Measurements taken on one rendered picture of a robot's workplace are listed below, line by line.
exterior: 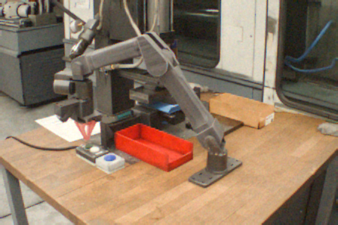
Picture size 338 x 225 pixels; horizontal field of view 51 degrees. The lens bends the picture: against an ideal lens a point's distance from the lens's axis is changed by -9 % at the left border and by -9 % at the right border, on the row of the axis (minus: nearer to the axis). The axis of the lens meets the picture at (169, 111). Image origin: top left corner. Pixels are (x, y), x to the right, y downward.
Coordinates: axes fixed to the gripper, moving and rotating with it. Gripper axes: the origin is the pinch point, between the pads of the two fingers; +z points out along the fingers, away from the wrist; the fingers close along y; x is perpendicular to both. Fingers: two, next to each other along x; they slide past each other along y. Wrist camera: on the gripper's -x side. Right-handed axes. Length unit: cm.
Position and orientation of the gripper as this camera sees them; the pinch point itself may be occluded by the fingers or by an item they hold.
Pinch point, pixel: (87, 137)
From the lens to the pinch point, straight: 129.1
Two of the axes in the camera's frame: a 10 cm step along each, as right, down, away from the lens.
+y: 7.3, 2.6, -6.3
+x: 6.8, -2.5, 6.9
